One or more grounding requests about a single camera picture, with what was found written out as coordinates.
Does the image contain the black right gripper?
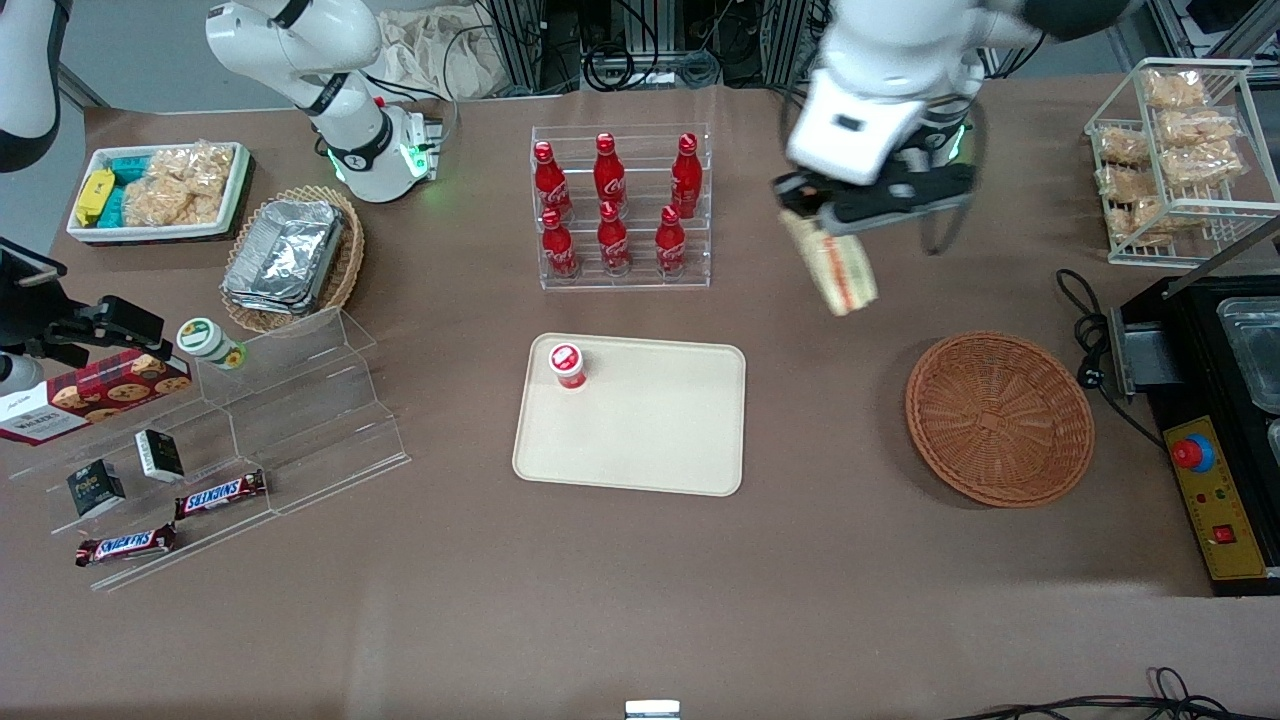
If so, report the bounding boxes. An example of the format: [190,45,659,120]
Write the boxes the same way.
[0,240,167,367]

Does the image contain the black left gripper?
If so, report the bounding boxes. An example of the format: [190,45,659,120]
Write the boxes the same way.
[774,163,978,237]

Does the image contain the triangle sandwich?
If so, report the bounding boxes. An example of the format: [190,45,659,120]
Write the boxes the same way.
[779,206,880,318]

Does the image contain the oval tan wicker basket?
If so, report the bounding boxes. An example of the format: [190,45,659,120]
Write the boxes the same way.
[220,185,366,336]

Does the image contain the round brown wicker basket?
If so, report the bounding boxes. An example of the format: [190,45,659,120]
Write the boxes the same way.
[905,332,1096,508]

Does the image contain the beige plastic tray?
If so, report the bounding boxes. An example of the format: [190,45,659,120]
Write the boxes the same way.
[512,333,748,497]

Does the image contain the red tartan cookie box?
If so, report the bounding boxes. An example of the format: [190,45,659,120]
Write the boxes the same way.
[0,349,193,447]

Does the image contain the green lidded jar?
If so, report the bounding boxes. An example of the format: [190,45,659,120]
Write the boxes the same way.
[176,317,247,371]

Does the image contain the white rectangular bin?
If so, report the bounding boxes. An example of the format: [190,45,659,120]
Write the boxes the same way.
[66,141,251,245]

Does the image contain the yellow snack packet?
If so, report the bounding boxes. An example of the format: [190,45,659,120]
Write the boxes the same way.
[75,168,117,228]

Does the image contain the small black box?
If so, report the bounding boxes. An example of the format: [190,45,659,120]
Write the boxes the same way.
[66,459,128,519]
[135,429,186,483]

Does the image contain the red cola bottle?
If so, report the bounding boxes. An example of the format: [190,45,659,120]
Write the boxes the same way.
[541,207,582,280]
[533,141,574,221]
[597,200,633,277]
[654,205,689,277]
[670,133,704,219]
[594,132,628,206]

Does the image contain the bagged rice crackers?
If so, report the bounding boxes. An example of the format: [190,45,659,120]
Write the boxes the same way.
[121,141,237,228]

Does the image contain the stacked foil containers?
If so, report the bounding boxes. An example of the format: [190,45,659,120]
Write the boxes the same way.
[222,199,348,316]

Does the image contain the clear acrylic bottle rack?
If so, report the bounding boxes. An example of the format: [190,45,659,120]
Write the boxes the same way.
[531,124,712,292]

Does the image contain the Snickers chocolate bar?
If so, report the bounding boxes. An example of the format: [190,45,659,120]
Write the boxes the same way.
[75,523,179,568]
[175,470,268,521]

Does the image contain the clear acrylic step shelf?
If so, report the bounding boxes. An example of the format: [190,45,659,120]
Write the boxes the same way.
[8,306,412,593]

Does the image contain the red lidded cup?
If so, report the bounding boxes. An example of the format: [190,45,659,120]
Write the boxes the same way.
[547,342,589,391]

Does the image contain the bagged fried snack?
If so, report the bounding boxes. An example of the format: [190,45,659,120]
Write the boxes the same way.
[1157,108,1242,151]
[1098,125,1153,169]
[1106,198,1191,248]
[1143,68,1209,112]
[1099,165,1163,207]
[1158,146,1247,193]

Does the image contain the beige crumpled cloth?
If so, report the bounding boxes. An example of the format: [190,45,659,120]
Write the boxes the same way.
[372,8,506,101]

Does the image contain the steel pan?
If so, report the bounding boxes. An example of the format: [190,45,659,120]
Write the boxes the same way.
[1216,296,1280,417]

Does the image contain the black machine with yellow panel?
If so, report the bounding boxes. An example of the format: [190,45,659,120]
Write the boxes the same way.
[1107,215,1280,598]

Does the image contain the aluminium frame with cables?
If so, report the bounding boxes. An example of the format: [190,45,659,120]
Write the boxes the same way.
[470,0,836,93]

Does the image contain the black power cable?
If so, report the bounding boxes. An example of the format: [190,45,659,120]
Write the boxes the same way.
[1056,268,1167,448]

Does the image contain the white wire rack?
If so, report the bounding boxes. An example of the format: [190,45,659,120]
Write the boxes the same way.
[1084,57,1280,269]

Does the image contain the black floor cables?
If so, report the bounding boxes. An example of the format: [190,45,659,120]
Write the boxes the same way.
[945,667,1280,720]

